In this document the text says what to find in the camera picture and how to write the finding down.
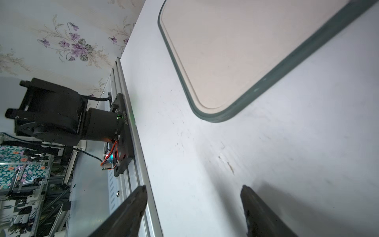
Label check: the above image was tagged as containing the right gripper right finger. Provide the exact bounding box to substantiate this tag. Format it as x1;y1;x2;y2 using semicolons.
240;185;296;237

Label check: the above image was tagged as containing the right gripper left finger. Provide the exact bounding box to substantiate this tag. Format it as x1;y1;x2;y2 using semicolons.
89;186;148;237

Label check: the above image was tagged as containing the beige green-rimmed cutting board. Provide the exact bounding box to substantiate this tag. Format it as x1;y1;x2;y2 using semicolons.
158;1;375;122

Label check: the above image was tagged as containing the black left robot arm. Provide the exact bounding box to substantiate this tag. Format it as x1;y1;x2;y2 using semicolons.
5;78;124;146

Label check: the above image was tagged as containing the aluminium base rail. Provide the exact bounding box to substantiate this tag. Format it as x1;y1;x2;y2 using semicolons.
65;58;163;237

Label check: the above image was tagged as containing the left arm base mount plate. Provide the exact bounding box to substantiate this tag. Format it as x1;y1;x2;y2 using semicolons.
111;93;135;177

